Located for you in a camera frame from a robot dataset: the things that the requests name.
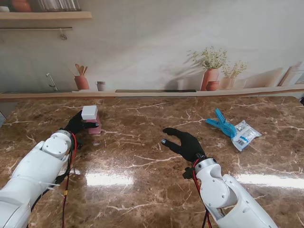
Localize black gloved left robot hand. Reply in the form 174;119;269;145
64;110;100;136

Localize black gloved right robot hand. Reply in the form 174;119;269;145
162;127;206;164

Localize white square bottle cap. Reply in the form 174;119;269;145
81;105;99;120

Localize clear bottle with pink seasoning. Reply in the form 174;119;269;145
85;116;102;135

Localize blue plastic bag clip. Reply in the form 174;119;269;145
205;108;237;138

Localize white blue salt bag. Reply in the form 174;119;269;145
230;120;262;152

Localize long wooden counter ledge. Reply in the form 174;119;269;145
0;84;304;103

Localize small round terracotta pot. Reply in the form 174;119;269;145
205;80;220;91

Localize pale vase with flowers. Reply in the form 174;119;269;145
220;60;247;90

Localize glass jars on shelf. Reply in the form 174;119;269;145
39;0;81;12

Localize leaning wooden cutting boards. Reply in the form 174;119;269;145
277;62;304;86

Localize round terracotta jar on shelf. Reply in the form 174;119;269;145
10;0;32;12

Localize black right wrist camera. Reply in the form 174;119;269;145
182;167;195;179

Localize red black right arm cables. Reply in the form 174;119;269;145
192;159;212;228

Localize red black arm cables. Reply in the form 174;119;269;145
192;159;212;228
27;133;79;228

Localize red black left arm cables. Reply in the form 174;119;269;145
27;133;79;228

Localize wooden wall shelf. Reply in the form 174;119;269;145
0;11;93;20

